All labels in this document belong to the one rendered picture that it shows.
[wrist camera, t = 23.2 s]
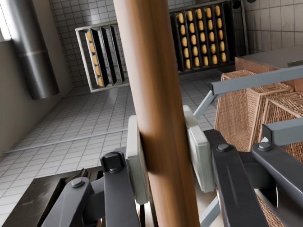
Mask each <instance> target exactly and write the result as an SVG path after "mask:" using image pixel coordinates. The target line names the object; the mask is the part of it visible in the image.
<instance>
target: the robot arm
mask: <svg viewBox="0 0 303 227"><path fill-rule="evenodd" d="M183 109H184V118H185V125H186V131H187V137H188V145H189V152H190V158H191V162H192V164H193V168H194V170H195V173H196V176H197V179H198V182H199V184H200V187H201V190H202V191H204V193H205V192H211V191H214V189H216V190H217V197H218V203H219V204H220V210H221V215H222V219H223V224H224V227H269V224H268V222H267V220H266V217H265V215H264V212H263V210H262V208H261V206H260V203H259V201H258V198H257V196H256V194H257V195H258V196H259V197H260V198H261V199H262V201H263V202H264V203H265V204H266V205H267V206H268V207H269V209H270V210H271V211H272V212H273V213H274V214H275V216H276V217H277V218H278V219H279V220H280V221H281V222H282V223H283V224H284V225H285V227H303V163H302V162H301V161H299V160H298V159H296V158H295V157H294V156H292V155H291V154H289V153H288V152H286V151H285V150H284V149H282V148H280V147H279V146H278V145H276V144H274V143H270V142H260V143H256V144H254V145H253V146H252V151H237V149H236V147H235V146H234V145H232V144H228V143H227V141H226V140H225V139H224V138H223V136H222V135H221V133H220V132H219V131H218V130H216V129H210V130H204V131H203V130H202V129H201V127H200V125H199V124H198V122H197V120H196V118H195V117H194V115H193V113H192V111H191V109H190V108H189V106H187V105H183ZM100 162H101V166H102V170H103V174H104V177H102V178H100V179H98V180H96V181H93V182H91V181H90V179H89V178H88V177H79V178H75V179H73V180H72V181H70V182H69V183H68V184H67V185H66V186H65V188H64V189H63V191H62V192H61V194H60V196H59V197H58V199H57V201H56V203H55V204H54V206H53V208H52V209H51V211H50V212H49V214H48V216H47V217H46V219H45V221H44V223H43V224H42V226H41V227H101V224H102V218H104V217H105V218H106V227H141V223H140V219H139V215H138V210H137V206H136V203H137V204H138V205H142V204H148V202H149V201H150V195H149V183H148V172H147V165H146V160H145V155H144V151H143V146H142V140H141V136H140V131H139V126H138V120H137V116H136V115H132V116H130V117H129V126H128V138H127V146H123V147H119V148H115V149H114V150H113V151H112V152H109V153H106V154H104V155H102V156H101V158H100ZM215 182H216V187H215ZM254 189H255V190H254ZM255 192H256V193H255ZM135 201H136V202H135Z"/></svg>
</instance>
